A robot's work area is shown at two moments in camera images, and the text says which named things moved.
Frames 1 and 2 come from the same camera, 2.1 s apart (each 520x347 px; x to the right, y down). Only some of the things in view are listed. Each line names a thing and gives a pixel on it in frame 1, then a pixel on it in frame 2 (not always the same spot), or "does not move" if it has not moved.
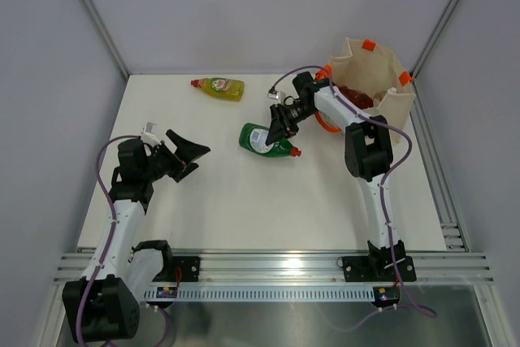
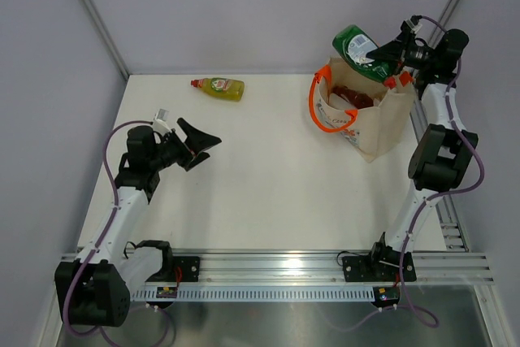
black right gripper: x=280 y=124 -> x=395 y=50
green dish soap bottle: x=254 y=136 -> x=354 y=44
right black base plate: x=378 y=268 does not move
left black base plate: x=189 y=268 does not move
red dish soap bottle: x=359 y=98 does not move
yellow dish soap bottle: x=231 y=89 does not move
